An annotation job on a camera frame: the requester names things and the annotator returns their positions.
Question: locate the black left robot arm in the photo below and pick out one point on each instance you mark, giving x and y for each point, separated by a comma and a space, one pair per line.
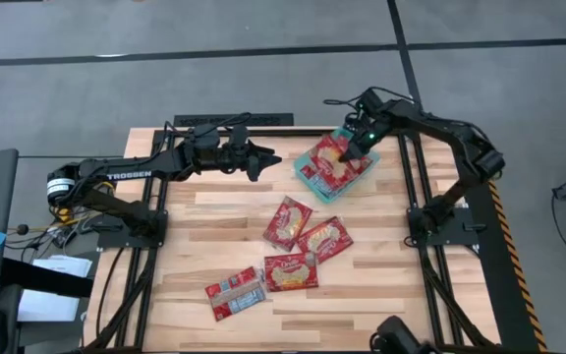
126, 175

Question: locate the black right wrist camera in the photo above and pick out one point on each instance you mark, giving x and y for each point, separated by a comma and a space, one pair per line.
369, 100

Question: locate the red popcorn bag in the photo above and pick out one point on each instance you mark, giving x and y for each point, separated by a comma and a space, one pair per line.
290, 271
360, 172
327, 155
324, 239
288, 223
320, 184
236, 293

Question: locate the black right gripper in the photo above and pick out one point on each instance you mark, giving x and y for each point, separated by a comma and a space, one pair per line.
374, 128

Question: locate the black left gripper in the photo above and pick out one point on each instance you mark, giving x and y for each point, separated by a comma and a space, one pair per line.
234, 158

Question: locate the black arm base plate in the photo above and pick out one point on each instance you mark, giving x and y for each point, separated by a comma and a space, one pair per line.
116, 238
460, 236

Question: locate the black table-level camera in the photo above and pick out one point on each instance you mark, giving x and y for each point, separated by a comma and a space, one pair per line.
396, 334

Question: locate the black aluminium table frame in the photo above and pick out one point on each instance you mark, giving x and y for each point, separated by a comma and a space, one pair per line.
288, 132

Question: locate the teal plastic basket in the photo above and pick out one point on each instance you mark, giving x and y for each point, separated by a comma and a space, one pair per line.
327, 198

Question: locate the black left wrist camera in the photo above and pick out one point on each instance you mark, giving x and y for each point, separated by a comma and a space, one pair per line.
239, 134

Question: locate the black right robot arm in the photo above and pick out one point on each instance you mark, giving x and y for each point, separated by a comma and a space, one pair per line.
440, 129

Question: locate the yellow black hazard tape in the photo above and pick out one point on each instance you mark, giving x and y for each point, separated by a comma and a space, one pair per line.
520, 275

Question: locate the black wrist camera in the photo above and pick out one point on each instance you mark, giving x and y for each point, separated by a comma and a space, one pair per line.
239, 134
369, 100

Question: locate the white paper sheet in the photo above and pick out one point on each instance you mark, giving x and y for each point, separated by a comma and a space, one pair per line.
47, 307

